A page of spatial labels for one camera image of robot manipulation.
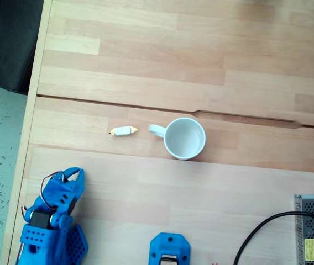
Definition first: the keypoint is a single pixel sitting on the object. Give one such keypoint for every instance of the wooden base board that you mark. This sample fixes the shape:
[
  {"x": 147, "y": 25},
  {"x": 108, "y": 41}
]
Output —
[{"x": 201, "y": 207}]

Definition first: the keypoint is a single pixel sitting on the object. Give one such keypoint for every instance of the white ceramic mug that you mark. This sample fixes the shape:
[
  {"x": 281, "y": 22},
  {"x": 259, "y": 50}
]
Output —
[{"x": 184, "y": 138}]

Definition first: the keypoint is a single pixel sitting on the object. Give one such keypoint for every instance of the white sweet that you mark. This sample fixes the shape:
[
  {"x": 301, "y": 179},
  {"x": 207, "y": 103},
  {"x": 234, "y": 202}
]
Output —
[{"x": 123, "y": 131}]

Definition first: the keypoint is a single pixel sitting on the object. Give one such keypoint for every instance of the blue printed part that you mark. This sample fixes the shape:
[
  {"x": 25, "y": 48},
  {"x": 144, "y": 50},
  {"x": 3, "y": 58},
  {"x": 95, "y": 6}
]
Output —
[{"x": 170, "y": 244}]

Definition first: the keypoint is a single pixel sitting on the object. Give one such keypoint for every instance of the dark grey upholstered seat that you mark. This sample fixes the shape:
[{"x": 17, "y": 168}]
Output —
[{"x": 5, "y": 41}]

